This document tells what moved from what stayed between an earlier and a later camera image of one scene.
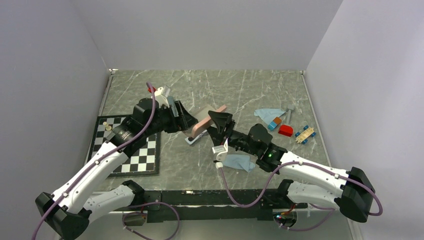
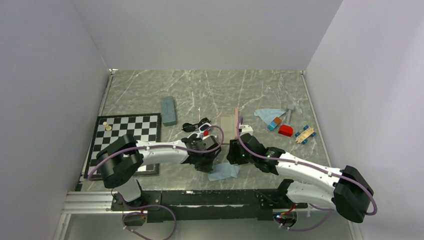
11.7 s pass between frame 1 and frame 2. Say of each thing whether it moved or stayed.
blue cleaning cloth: moved
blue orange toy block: stayed
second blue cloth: stayed
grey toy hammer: stayed
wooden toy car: stayed
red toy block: stayed
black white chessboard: stayed
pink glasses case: moved
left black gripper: moved
